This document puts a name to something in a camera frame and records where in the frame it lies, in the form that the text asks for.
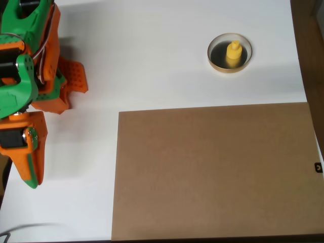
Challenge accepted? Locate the small yellow plastic knob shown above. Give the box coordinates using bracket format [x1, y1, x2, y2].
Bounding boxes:
[225, 39, 243, 68]

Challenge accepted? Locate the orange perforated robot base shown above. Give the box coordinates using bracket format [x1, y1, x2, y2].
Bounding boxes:
[31, 56, 89, 115]

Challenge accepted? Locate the round dish gold rim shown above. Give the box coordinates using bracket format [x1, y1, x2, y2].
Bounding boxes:
[207, 32, 253, 74]

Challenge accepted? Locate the brown fibreboard sheet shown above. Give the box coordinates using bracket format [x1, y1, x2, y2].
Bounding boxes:
[111, 102, 317, 241]

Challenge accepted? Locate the grey cable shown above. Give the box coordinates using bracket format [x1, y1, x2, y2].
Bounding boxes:
[0, 222, 61, 243]

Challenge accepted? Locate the white red arm servo wire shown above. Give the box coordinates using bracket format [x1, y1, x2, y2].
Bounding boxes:
[34, 2, 56, 82]

